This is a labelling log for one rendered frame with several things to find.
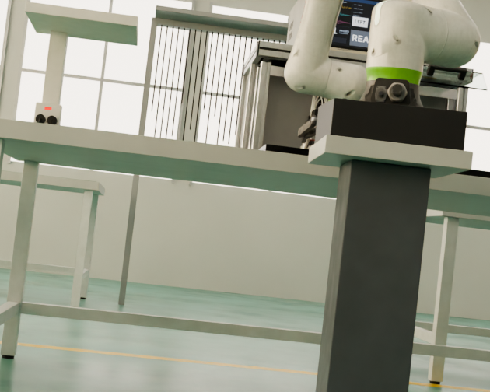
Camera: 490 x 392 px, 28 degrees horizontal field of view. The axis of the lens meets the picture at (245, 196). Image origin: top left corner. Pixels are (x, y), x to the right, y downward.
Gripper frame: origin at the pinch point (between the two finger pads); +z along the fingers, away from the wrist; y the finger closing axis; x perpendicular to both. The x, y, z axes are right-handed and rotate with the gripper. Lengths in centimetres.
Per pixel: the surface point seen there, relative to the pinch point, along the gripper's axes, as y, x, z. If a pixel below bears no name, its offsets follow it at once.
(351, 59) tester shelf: 7.1, 30.6, -2.0
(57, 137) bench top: -75, -18, -20
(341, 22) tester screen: 3.3, 42.2, -4.0
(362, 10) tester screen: 9.4, 46.6, -5.9
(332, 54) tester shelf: 1.1, 31.3, -2.5
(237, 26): -4, 240, 281
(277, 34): 24, 242, 286
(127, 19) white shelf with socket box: -63, 51, 22
